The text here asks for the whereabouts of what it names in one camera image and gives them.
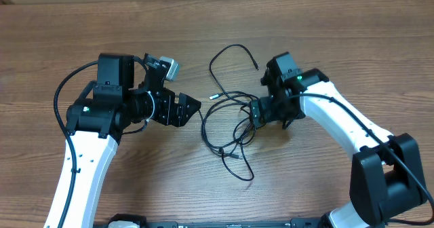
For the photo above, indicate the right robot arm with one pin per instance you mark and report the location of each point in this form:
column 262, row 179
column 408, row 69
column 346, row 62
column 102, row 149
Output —
column 387, row 177

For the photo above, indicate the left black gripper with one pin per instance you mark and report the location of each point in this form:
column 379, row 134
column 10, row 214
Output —
column 166, row 115

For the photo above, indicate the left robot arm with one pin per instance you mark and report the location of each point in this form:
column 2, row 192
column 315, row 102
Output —
column 127, row 90

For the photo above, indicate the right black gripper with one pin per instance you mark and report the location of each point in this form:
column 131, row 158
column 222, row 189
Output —
column 266, row 105

